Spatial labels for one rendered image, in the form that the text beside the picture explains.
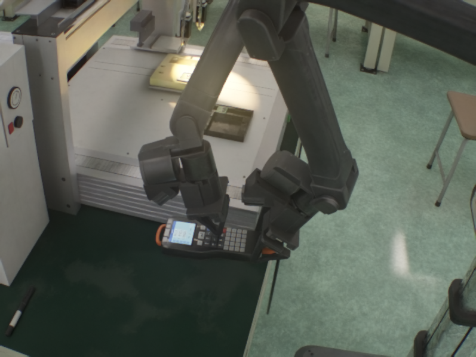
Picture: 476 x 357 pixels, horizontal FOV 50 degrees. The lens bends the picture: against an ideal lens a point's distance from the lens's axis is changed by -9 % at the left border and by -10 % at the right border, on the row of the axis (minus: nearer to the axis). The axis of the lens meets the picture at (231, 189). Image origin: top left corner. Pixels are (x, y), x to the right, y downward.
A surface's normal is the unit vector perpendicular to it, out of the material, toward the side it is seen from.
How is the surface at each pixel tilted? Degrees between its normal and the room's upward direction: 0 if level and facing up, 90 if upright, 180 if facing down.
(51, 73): 90
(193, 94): 72
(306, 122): 111
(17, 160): 90
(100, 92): 0
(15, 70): 90
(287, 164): 35
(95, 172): 0
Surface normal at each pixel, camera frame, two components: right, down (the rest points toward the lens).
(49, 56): -0.22, 0.62
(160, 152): 0.00, 0.41
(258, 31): -0.42, 0.81
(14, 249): 0.97, 0.20
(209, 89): 0.15, 0.23
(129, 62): 0.07, -0.75
